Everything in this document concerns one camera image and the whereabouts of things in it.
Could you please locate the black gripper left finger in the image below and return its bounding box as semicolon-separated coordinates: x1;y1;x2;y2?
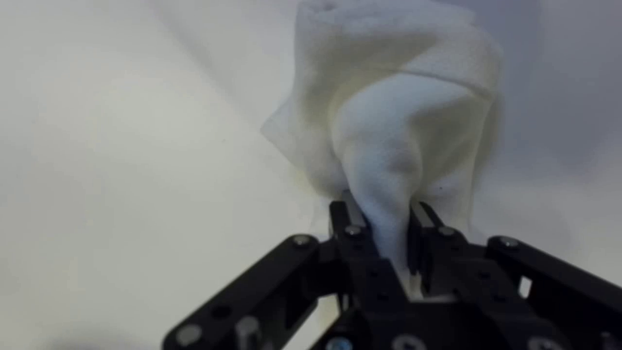
162;198;408;350

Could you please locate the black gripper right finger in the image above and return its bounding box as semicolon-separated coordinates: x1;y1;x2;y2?
406;202;622;350

